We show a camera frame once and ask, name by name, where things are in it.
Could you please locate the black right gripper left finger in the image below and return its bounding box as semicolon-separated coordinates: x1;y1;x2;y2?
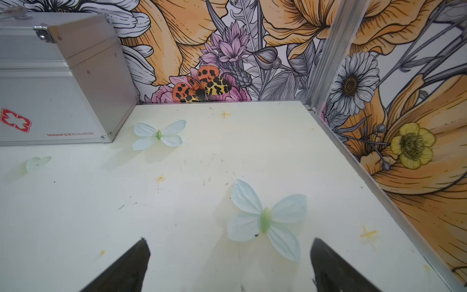
81;238;151;292

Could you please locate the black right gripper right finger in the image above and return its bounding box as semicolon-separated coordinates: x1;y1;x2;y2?
310;238;381;292

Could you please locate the silver aluminium first aid case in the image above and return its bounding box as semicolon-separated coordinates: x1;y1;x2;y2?
1;6;137;146

